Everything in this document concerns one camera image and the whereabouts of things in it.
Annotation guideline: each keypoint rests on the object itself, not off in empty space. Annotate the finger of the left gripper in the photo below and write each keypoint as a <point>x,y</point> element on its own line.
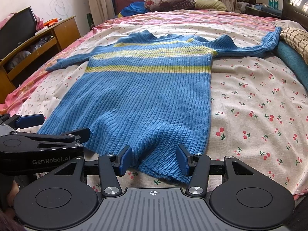
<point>30,121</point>
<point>79,136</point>

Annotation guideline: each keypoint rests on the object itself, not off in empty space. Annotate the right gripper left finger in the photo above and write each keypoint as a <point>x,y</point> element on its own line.
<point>112,166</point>

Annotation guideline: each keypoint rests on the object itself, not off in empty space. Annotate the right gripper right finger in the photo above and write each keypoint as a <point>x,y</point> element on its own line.
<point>197,166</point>

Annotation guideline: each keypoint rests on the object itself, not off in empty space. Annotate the blue yellow striped knit sweater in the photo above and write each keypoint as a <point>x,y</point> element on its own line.
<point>151,93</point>

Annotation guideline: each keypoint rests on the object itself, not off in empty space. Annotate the pink floral bed cover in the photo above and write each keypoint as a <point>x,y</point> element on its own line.
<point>43,91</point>

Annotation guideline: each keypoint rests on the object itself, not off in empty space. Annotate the wooden desk cabinet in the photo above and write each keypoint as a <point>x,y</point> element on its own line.
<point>42,47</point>

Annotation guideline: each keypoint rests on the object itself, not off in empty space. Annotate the black monitor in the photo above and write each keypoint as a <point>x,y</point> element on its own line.
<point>20,28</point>

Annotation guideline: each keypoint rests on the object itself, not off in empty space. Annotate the orange object on desk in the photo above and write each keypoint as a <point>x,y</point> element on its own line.
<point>51,22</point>

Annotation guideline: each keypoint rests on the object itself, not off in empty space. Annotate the beige left curtain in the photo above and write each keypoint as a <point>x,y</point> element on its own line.
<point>101,10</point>

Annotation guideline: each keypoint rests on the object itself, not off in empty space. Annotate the blue cloth near window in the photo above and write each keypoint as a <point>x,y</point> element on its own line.
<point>134,8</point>

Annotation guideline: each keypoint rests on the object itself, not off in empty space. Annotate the teal folded garment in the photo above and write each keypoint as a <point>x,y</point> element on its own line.
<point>293,60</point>

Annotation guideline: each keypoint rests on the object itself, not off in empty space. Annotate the beige checked cloth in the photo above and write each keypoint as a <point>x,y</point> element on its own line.
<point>297,39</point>

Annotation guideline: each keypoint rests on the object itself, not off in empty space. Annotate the olive green pillow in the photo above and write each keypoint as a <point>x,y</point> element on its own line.
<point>210,4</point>

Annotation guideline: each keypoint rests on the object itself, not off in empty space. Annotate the dark nightstand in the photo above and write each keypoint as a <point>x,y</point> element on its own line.
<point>252,7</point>

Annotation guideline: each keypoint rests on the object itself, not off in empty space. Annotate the dark wooden headboard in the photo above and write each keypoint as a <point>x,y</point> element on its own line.
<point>295,10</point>

